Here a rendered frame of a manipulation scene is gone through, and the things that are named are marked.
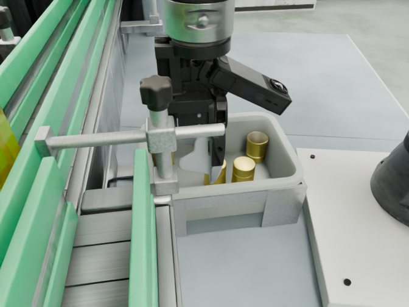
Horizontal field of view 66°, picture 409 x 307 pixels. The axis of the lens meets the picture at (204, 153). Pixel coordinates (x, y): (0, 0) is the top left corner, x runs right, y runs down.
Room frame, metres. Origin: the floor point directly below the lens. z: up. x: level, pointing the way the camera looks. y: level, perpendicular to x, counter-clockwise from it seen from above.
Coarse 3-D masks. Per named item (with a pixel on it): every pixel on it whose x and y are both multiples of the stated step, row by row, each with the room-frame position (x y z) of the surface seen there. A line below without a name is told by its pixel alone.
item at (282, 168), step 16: (256, 112) 0.46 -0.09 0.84; (144, 128) 0.41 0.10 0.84; (240, 128) 0.45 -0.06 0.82; (256, 128) 0.45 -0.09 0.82; (272, 128) 0.42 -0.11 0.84; (144, 144) 0.37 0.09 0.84; (240, 144) 0.44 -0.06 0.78; (272, 144) 0.40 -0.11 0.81; (288, 144) 0.37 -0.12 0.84; (176, 160) 0.42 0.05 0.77; (272, 160) 0.39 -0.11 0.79; (288, 160) 0.34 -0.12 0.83; (192, 176) 0.38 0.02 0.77; (256, 176) 0.38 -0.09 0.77; (272, 176) 0.37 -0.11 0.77; (288, 176) 0.33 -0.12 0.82; (192, 192) 0.27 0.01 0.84; (208, 192) 0.28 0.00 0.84; (224, 192) 0.28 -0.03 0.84
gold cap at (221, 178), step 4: (224, 160) 0.37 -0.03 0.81; (224, 164) 0.36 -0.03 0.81; (224, 168) 0.35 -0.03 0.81; (220, 172) 0.35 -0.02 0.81; (224, 172) 0.35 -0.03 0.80; (204, 176) 0.35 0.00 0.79; (208, 176) 0.35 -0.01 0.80; (220, 176) 0.35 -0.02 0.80; (224, 176) 0.35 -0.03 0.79; (204, 180) 0.35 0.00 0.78; (208, 180) 0.35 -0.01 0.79; (216, 180) 0.34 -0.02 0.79; (220, 180) 0.35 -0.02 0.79; (224, 180) 0.35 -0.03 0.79; (204, 184) 0.35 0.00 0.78; (208, 184) 0.35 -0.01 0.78; (212, 184) 0.34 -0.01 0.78; (216, 184) 0.34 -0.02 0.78
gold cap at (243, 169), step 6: (234, 162) 0.36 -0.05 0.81; (240, 162) 0.36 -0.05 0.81; (246, 162) 0.36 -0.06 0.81; (252, 162) 0.36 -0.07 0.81; (234, 168) 0.35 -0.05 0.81; (240, 168) 0.35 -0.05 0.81; (246, 168) 0.35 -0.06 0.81; (252, 168) 0.35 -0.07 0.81; (234, 174) 0.35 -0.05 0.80; (240, 174) 0.34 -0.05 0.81; (246, 174) 0.34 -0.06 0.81; (252, 174) 0.35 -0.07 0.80; (234, 180) 0.35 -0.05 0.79; (240, 180) 0.34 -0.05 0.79; (246, 180) 0.34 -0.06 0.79; (252, 180) 0.35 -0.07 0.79
